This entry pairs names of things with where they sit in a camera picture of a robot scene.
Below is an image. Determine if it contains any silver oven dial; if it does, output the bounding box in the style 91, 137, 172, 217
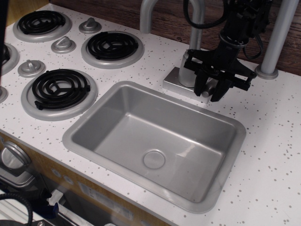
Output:
0, 141, 31, 177

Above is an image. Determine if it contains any silver knob front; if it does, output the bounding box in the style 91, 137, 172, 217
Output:
17, 60, 46, 78

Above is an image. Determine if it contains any front left stove burner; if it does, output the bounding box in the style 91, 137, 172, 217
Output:
1, 43, 19, 75

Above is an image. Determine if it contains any silver knob middle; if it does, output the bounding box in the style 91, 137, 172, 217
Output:
51, 36, 76, 54

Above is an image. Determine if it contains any silver faucet lever handle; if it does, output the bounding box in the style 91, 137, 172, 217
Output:
201, 79, 218, 97

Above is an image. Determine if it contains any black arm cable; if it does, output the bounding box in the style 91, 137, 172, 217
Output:
183, 0, 230, 29

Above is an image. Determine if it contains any silver knob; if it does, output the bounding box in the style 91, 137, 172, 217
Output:
79, 17, 102, 34
17, 60, 46, 78
51, 36, 76, 54

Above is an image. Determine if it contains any silver gooseneck faucet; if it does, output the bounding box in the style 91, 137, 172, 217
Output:
140, 0, 212, 104

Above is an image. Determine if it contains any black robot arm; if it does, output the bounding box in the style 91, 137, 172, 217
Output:
183, 0, 272, 102

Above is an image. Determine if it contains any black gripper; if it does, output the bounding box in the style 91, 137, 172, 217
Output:
184, 40, 256, 102

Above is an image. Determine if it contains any stove burner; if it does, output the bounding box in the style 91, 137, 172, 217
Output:
13, 10, 72, 43
1, 43, 19, 75
21, 69, 98, 121
81, 31, 144, 69

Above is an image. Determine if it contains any grey plastic sink basin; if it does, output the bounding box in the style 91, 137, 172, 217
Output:
63, 81, 246, 213

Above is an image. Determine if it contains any silver knob back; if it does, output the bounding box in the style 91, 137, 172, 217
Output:
79, 17, 102, 34

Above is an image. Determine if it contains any silver oven door handle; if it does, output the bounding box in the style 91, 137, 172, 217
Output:
0, 168, 36, 190

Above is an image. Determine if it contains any black cable lower left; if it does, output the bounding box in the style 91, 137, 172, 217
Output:
0, 192, 36, 223

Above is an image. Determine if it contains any front right stove burner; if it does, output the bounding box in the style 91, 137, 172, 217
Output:
21, 69, 98, 121

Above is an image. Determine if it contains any back right stove burner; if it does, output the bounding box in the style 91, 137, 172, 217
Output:
81, 31, 144, 69

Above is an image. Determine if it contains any grey vertical post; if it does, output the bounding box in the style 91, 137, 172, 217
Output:
255, 0, 299, 80

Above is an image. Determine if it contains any dark blurred foreground pole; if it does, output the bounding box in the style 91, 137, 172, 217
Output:
0, 0, 11, 78

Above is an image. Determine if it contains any back left stove burner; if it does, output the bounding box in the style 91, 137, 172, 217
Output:
13, 10, 72, 43

